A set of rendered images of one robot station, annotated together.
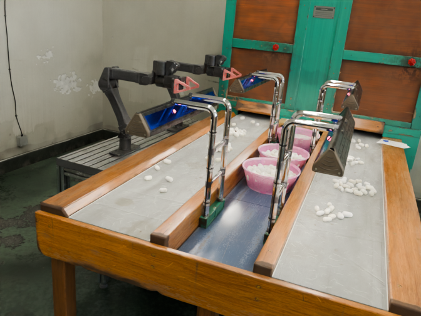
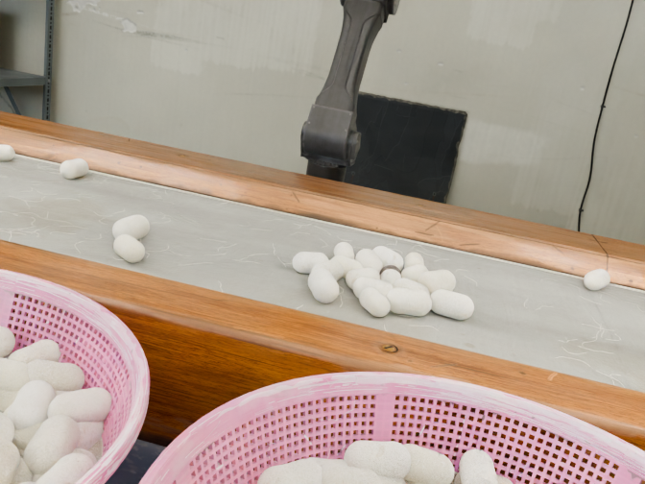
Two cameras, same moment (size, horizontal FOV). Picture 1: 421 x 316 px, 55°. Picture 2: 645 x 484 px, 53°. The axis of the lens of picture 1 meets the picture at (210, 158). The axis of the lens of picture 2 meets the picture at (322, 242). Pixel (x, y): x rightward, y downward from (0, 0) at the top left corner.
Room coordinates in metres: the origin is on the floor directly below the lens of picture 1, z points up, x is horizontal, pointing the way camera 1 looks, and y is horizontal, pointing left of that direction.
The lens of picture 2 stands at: (1.91, -0.55, 0.94)
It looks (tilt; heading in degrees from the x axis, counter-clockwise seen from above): 18 degrees down; 79
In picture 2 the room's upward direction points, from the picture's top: 10 degrees clockwise
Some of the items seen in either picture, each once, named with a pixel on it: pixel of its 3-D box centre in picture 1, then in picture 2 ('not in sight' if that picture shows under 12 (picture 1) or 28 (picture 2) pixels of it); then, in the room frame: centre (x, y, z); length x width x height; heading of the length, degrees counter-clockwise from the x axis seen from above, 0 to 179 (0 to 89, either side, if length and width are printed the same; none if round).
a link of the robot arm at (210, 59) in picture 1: (207, 64); not in sight; (2.59, 0.07, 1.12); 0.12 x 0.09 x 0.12; 67
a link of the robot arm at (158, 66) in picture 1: (156, 72); not in sight; (2.04, 0.30, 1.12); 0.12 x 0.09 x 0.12; 67
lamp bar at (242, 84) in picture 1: (252, 79); not in sight; (2.38, -0.20, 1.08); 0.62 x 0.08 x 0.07; 160
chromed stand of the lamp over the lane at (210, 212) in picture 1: (197, 157); not in sight; (1.43, 0.05, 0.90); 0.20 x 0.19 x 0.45; 160
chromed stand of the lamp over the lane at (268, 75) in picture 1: (262, 111); not in sight; (2.35, -0.28, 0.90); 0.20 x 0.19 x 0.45; 160
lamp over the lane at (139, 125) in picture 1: (180, 107); not in sight; (1.46, 0.12, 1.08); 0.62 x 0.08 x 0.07; 160
